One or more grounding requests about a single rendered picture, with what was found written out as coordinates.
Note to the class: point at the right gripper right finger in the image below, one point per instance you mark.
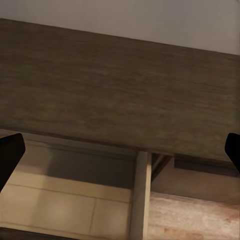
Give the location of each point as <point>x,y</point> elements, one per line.
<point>232,148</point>

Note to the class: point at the cabinet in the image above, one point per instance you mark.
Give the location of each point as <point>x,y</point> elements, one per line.
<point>106,120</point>

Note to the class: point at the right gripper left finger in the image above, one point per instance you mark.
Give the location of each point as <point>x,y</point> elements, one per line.
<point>12,149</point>

